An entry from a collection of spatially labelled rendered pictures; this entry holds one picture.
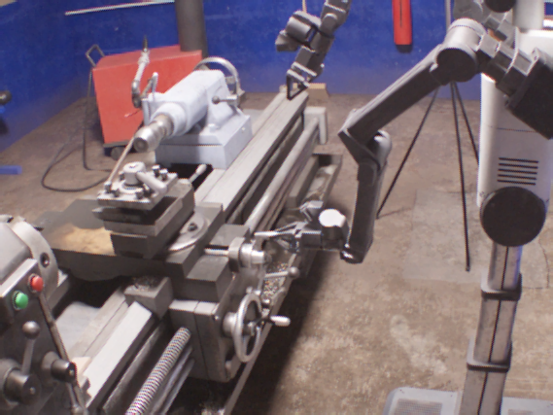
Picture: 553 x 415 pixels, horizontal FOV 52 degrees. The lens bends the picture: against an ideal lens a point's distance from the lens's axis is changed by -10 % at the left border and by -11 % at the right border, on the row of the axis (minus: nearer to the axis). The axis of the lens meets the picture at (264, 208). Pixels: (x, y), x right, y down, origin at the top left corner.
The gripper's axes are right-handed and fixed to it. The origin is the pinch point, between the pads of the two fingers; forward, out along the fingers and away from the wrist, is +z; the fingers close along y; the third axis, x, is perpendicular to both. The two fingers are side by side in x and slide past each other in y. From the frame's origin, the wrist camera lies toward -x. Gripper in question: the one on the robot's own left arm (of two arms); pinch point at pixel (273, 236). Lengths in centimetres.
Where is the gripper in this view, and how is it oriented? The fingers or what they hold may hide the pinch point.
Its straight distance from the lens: 174.9
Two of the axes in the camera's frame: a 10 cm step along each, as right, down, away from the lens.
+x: 0.7, 9.1, 4.0
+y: -2.9, 4.0, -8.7
